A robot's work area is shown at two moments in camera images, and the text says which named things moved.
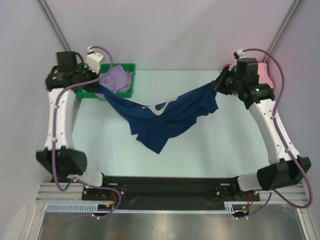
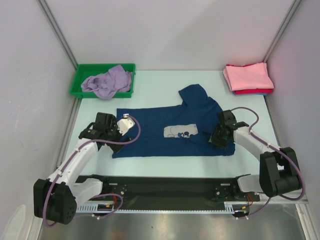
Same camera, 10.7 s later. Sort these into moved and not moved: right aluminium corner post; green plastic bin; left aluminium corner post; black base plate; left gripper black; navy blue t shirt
Moved: navy blue t shirt; left gripper black
Not moved: black base plate; green plastic bin; right aluminium corner post; left aluminium corner post
